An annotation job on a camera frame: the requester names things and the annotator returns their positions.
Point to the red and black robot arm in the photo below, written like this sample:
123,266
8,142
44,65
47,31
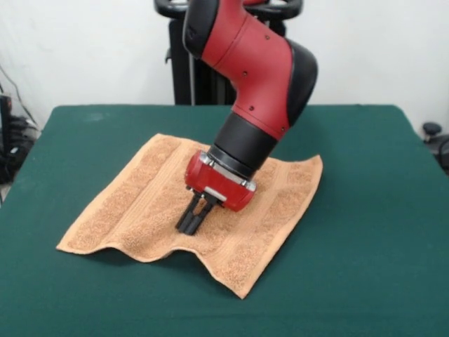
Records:
259,70

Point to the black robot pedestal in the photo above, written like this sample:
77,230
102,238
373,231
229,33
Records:
179,80

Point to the black office chair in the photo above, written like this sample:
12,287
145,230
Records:
436,140

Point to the black electronics box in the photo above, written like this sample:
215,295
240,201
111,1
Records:
10,147

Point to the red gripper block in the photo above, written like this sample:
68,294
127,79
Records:
217,186

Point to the tan terry towel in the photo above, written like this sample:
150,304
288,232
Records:
147,196

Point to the dark green table cloth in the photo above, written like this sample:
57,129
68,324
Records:
350,245

